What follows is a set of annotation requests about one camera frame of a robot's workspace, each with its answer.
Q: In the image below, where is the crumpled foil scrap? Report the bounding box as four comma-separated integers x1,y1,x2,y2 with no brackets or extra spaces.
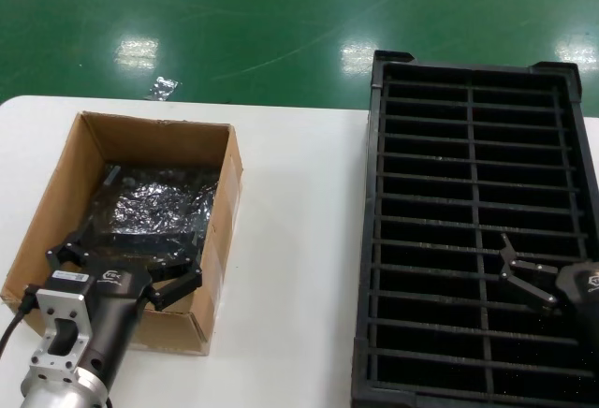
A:
143,75,182,102

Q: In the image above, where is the silver left wrist bracket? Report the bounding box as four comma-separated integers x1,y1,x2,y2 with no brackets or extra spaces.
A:
27,270,93,384

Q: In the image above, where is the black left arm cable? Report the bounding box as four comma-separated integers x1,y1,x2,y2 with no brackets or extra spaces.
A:
0,284,41,374

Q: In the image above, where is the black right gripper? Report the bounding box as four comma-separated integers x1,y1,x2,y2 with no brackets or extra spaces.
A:
498,232,599,329

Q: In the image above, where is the black slotted plastic container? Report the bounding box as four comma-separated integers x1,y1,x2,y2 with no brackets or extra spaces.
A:
350,50,599,408

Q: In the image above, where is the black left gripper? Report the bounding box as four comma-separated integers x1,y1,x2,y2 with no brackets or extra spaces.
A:
45,218,205,384

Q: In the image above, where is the grey antistatic plastic bag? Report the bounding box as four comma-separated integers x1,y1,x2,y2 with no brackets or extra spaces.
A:
86,160,222,283

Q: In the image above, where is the brown cardboard box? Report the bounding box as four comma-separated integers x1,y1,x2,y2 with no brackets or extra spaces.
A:
0,110,245,357

